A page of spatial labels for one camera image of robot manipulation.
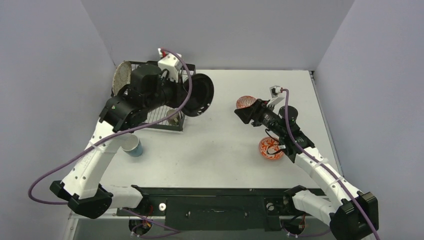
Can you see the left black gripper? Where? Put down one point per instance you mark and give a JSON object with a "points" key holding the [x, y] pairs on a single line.
{"points": [[180, 92]]}

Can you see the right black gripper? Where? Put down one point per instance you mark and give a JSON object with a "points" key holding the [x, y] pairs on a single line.
{"points": [[253, 110]]}

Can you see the black round plate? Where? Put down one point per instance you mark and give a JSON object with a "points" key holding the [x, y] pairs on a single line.
{"points": [[201, 96]]}

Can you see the speckled oval plate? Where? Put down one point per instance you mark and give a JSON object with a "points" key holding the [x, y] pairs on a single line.
{"points": [[121, 77]]}

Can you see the white and blue cup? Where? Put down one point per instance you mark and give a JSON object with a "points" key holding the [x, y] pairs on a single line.
{"points": [[132, 146]]}

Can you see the olive green ceramic mug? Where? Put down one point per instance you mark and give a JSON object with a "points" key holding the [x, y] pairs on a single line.
{"points": [[174, 117]]}

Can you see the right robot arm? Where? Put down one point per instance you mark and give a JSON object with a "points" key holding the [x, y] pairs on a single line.
{"points": [[350, 213]]}

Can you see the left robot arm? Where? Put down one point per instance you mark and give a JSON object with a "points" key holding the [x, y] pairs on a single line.
{"points": [[136, 92]]}

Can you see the red patterned upturned bowl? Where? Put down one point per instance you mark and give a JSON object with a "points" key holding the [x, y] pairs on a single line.
{"points": [[245, 101]]}

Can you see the orange floral bowl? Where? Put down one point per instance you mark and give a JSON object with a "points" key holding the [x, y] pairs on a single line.
{"points": [[269, 148]]}

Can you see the black wire dish rack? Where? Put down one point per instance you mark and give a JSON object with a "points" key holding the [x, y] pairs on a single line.
{"points": [[161, 111]]}

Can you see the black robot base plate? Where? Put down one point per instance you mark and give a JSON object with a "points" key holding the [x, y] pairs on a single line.
{"points": [[216, 209]]}

